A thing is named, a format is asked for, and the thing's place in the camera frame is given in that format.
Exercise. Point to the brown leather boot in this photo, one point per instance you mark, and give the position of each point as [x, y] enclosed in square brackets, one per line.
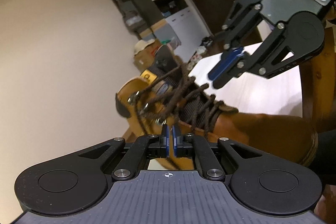
[262, 134]

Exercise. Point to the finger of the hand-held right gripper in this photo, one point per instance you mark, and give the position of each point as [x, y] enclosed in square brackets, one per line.
[252, 64]
[225, 64]

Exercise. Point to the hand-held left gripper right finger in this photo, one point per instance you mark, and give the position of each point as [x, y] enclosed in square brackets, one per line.
[174, 140]

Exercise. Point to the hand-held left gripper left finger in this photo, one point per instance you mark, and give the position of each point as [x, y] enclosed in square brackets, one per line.
[167, 140]

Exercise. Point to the straw hat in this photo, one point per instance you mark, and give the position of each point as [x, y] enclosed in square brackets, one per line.
[143, 45]

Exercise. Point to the large cardboard box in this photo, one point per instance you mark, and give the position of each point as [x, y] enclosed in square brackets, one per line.
[145, 60]

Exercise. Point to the row of shoes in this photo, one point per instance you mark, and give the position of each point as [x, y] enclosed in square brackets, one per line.
[200, 52]

